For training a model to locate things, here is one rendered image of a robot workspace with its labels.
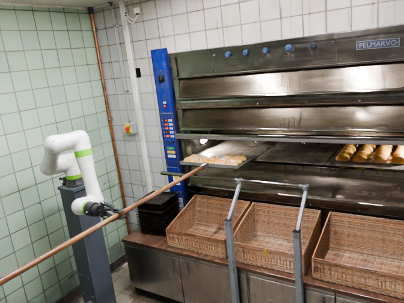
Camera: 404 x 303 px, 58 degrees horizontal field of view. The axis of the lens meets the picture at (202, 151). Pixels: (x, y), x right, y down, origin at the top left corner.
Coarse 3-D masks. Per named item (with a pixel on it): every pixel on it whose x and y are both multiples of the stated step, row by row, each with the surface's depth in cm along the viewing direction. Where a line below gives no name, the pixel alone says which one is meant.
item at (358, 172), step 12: (276, 168) 287; (288, 168) 281; (300, 168) 276; (312, 168) 271; (324, 168) 266; (336, 168) 262; (348, 168) 258; (360, 168) 255; (372, 168) 252; (384, 168) 250
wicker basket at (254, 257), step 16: (256, 208) 300; (272, 208) 293; (288, 208) 286; (304, 208) 280; (240, 224) 281; (256, 224) 300; (272, 224) 293; (288, 224) 286; (304, 224) 279; (240, 240) 283; (272, 240) 290; (288, 240) 286; (304, 240) 280; (240, 256) 273; (256, 256) 258; (272, 256) 251; (288, 256) 245; (304, 256) 241; (288, 272) 247; (304, 272) 241
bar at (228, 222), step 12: (228, 180) 268; (240, 180) 262; (252, 180) 258; (264, 180) 254; (228, 216) 253; (300, 216) 230; (228, 228) 251; (228, 240) 254; (300, 240) 227; (228, 252) 257; (300, 252) 228; (228, 264) 260; (300, 264) 229; (300, 276) 231; (300, 288) 234; (300, 300) 236
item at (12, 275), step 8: (200, 168) 289; (184, 176) 272; (168, 184) 258; (176, 184) 265; (160, 192) 248; (144, 200) 236; (128, 208) 224; (112, 216) 214; (96, 224) 205; (104, 224) 208; (88, 232) 199; (72, 240) 190; (56, 248) 183; (64, 248) 187; (40, 256) 177; (48, 256) 179; (32, 264) 172; (16, 272) 166; (0, 280) 160; (8, 280) 163
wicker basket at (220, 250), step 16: (192, 208) 329; (224, 208) 317; (240, 208) 308; (176, 224) 310; (192, 224) 330; (224, 224) 317; (176, 240) 296; (192, 240) 286; (208, 240) 278; (224, 240) 269; (224, 256) 273
